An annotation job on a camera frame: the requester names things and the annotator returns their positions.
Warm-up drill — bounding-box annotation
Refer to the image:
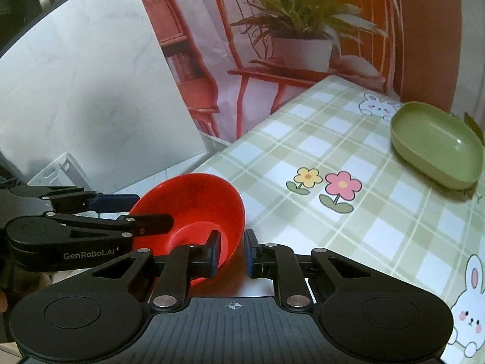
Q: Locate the white marble board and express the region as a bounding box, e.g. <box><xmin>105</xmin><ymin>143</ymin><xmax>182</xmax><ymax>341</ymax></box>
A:
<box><xmin>0</xmin><ymin>0</ymin><xmax>207</xmax><ymax>194</ymax></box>

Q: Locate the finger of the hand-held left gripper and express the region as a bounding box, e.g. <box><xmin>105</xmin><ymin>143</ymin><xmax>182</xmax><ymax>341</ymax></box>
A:
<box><xmin>11</xmin><ymin>186</ymin><xmax>141</xmax><ymax>214</ymax></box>
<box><xmin>48</xmin><ymin>213</ymin><xmax>175</xmax><ymax>241</ymax></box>

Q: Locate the wall poster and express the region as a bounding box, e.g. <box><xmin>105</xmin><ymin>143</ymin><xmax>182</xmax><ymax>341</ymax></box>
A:
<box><xmin>131</xmin><ymin>0</ymin><xmax>461</xmax><ymax>148</ymax></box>

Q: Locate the green checkered tablecloth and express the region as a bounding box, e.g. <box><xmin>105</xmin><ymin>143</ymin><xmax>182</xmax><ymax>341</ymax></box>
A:
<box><xmin>191</xmin><ymin>75</ymin><xmax>485</xmax><ymax>364</ymax></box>

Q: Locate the red bowl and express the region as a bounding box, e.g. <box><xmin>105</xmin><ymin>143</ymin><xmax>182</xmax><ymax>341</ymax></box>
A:
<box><xmin>129</xmin><ymin>173</ymin><xmax>246</xmax><ymax>289</ymax></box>

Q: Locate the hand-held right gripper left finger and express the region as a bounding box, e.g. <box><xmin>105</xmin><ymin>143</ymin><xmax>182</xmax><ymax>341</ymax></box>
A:
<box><xmin>92</xmin><ymin>231</ymin><xmax>221</xmax><ymax>314</ymax></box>

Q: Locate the white plastic crate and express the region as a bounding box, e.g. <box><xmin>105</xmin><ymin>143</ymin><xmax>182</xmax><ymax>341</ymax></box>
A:
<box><xmin>28</xmin><ymin>152</ymin><xmax>101</xmax><ymax>193</ymax></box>

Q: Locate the green oval plate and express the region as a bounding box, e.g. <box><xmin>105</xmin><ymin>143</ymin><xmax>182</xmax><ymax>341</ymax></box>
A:
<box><xmin>390</xmin><ymin>101</ymin><xmax>482</xmax><ymax>191</ymax></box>

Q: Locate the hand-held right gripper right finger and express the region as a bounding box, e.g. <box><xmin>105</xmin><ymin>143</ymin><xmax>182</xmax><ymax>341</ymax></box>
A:
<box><xmin>245</xmin><ymin>230</ymin><xmax>375</xmax><ymax>310</ymax></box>

